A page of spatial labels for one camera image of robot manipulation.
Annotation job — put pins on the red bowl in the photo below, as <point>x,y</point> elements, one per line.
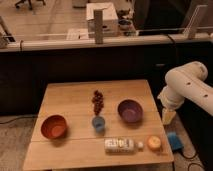
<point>54,127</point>

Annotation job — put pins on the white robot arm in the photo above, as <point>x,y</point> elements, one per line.
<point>185,82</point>

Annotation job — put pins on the small blue cup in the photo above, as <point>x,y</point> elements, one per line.
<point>98,123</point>

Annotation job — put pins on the white angled bracket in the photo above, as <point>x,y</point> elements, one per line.
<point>191,29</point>

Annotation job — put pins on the wooden table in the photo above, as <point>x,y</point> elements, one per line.
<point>82,146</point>

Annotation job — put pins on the orange yellow apple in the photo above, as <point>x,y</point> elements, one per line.
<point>154,143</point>

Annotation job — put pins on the dark red grape bunch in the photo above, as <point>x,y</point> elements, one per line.
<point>98,101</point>

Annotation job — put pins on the white plastic bottle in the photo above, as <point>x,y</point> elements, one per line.
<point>122,145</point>

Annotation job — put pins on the black office chair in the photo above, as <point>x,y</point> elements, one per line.
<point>29,3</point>

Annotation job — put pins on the white cardboard box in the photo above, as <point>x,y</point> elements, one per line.
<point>109,18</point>

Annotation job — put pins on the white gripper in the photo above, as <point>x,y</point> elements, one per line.
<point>171,100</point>

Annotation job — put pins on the blue sponge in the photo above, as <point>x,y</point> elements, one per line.
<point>174,141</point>

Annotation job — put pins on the purple bowl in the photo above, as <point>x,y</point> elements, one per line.
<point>130,111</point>

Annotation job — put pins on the dark bowl on counter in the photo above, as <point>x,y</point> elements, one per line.
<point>124,24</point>

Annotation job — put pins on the grey upright post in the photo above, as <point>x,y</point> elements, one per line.
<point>98,23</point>

